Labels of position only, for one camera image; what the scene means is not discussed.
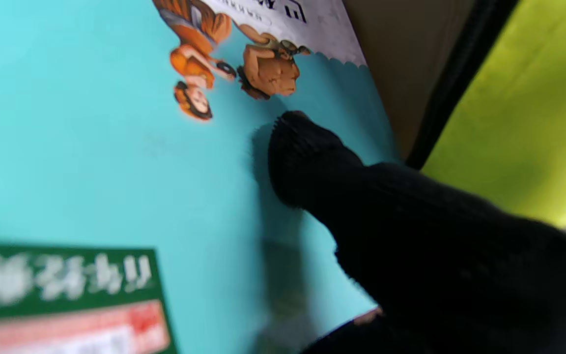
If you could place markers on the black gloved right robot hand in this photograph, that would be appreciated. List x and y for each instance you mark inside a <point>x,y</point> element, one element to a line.
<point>450,260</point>

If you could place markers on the blue and yellow school bag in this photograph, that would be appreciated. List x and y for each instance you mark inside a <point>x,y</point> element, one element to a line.
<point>523,108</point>

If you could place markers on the teal and white cover book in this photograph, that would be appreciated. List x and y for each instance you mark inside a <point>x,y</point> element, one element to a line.
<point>91,172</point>

